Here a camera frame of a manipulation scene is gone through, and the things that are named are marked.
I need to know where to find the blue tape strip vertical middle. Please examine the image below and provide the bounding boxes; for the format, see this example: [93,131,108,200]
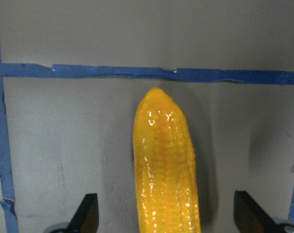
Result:
[0,52,19,233]

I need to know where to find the blue tape strip horizontal upper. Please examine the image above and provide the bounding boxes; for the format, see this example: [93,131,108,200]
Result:
[0,63,294,85]

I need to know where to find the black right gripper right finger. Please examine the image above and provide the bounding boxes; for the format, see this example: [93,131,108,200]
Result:
[234,191,277,233]

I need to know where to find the yellow plastic corn cob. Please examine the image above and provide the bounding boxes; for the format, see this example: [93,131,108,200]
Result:
[133,87,201,233]

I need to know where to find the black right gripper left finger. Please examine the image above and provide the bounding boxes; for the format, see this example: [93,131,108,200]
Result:
[67,193,99,233]

